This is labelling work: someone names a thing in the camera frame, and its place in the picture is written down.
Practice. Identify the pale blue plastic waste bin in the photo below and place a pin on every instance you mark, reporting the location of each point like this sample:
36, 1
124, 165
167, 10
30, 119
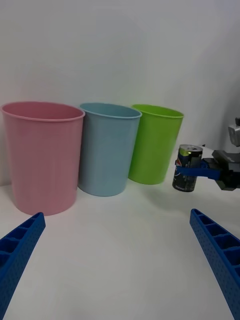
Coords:
106, 155

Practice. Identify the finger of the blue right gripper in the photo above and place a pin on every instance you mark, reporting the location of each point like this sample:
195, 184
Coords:
197, 171
207, 163

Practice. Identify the green plastic waste bin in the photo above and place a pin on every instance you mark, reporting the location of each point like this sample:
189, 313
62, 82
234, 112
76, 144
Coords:
153, 147

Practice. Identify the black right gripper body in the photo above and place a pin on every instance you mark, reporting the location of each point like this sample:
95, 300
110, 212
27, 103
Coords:
228, 167

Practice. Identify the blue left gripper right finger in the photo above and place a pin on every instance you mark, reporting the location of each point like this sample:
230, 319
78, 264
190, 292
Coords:
220, 260

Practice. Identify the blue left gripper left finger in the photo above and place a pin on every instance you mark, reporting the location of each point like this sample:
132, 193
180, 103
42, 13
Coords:
20, 252

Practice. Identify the black drink can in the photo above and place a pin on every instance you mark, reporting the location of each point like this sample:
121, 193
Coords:
186, 160

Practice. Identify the pink plastic waste bin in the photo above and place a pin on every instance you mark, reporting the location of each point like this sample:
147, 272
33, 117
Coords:
43, 160

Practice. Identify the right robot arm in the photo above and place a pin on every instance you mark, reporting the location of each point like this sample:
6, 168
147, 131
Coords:
235, 132

